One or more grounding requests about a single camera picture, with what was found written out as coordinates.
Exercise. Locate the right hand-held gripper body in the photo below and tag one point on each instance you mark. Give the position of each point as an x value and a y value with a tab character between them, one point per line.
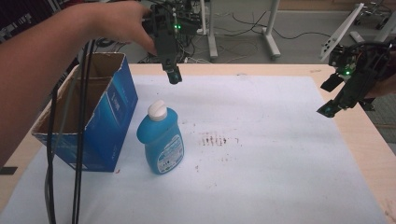
362	73

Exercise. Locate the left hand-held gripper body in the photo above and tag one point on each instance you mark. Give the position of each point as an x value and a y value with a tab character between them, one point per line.
166	37

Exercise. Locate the blue detergent bottle white cap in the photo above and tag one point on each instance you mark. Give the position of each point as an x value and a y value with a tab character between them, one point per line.
163	140

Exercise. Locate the blue cardboard box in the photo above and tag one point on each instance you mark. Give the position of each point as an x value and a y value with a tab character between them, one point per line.
106	118

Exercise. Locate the person's right hand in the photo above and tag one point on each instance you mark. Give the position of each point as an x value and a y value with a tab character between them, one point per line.
384	87

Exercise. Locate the person's left hand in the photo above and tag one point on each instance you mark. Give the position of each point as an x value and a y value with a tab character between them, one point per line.
118	23

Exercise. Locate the white slanted stand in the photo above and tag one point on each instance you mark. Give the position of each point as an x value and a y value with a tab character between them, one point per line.
341	32

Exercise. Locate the white metal stand leg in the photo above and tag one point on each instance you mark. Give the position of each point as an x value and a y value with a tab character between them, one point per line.
270	34
212	31

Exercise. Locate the white table mat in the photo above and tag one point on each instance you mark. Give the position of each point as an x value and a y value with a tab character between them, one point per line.
249	149

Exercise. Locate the black tape strip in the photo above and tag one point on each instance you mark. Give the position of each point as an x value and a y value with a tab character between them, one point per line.
8	170

